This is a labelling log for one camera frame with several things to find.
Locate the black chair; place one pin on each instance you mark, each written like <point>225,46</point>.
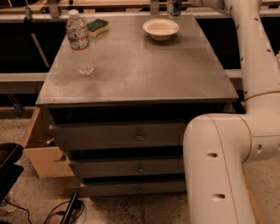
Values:
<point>10,153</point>

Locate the green yellow sponge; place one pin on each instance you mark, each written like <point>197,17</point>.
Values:
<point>97,27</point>

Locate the light wooden open drawer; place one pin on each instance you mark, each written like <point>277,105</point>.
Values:
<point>47,159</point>

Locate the blue silver redbull can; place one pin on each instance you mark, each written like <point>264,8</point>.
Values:
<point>174,7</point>

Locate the grey metal shelf rail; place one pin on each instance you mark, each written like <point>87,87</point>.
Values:
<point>21,83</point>

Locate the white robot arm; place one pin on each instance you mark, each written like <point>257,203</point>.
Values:
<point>215,146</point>

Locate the white paper bowl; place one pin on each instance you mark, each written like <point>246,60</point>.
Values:
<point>160,29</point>

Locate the clear plastic water bottle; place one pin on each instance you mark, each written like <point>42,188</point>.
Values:
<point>79,40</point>

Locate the grey drawer cabinet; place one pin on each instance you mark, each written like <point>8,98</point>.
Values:
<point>122,126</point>

